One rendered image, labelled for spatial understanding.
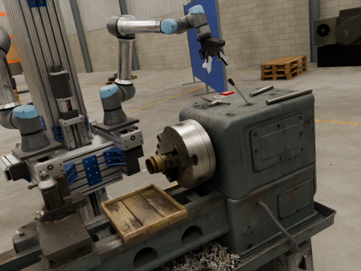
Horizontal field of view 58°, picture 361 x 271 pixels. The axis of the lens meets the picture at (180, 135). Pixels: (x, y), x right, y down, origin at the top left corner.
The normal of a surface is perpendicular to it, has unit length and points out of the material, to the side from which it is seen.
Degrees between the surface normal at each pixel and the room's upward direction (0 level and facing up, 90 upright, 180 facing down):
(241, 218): 90
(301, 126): 90
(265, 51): 90
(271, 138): 90
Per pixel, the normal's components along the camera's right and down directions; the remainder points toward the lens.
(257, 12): -0.69, 0.33
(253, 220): 0.47, 0.20
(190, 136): 0.22, -0.55
